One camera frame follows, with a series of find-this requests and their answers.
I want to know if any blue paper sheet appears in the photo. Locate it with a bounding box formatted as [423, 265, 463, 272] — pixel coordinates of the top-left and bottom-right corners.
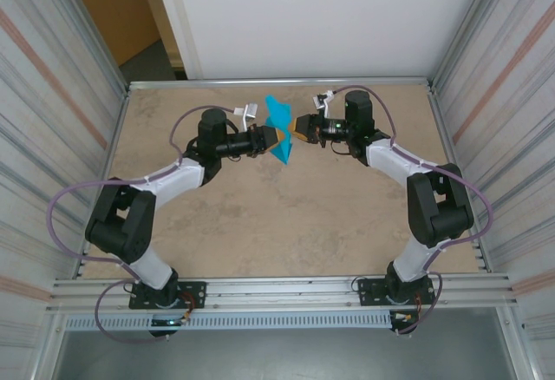
[264, 95, 296, 166]

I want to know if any grey metal sheet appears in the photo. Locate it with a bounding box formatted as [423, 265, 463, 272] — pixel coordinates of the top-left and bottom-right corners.
[51, 308, 519, 380]

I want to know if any brown wooden door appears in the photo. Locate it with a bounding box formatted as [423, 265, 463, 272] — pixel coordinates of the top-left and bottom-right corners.
[62, 0, 164, 68]

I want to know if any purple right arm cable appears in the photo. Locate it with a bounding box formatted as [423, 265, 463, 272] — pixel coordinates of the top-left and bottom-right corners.
[331, 84, 494, 337]

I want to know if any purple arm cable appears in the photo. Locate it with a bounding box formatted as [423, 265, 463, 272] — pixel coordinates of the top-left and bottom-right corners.
[331, 84, 494, 337]
[46, 104, 238, 344]

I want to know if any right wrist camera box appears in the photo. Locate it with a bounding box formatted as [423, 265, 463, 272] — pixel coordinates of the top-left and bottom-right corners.
[312, 88, 338, 117]

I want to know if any aluminium frame cross bar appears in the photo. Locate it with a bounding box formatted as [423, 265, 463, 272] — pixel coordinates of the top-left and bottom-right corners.
[127, 76, 434, 91]

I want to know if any aluminium table side rail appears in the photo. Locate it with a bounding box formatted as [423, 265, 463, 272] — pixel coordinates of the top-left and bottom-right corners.
[427, 87, 493, 273]
[77, 87, 131, 279]

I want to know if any white door frame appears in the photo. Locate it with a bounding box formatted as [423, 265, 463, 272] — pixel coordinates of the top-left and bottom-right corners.
[150, 0, 204, 81]

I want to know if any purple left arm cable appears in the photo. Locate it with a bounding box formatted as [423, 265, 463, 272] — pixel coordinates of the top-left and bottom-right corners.
[46, 104, 238, 344]

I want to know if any aluminium frame post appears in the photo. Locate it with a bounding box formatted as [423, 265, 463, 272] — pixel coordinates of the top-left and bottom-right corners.
[47, 0, 131, 95]
[431, 0, 511, 90]

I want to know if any wide aluminium mounting rail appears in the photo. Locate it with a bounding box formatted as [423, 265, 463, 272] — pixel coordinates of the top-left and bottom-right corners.
[45, 272, 519, 314]

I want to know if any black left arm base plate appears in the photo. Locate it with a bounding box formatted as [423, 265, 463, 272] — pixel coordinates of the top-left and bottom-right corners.
[128, 281, 207, 311]

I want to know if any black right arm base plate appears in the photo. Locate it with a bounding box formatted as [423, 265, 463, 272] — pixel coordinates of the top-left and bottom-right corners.
[357, 278, 436, 307]

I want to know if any grey slotted cable duct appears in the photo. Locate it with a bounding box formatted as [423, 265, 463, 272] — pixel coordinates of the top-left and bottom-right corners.
[63, 312, 394, 331]

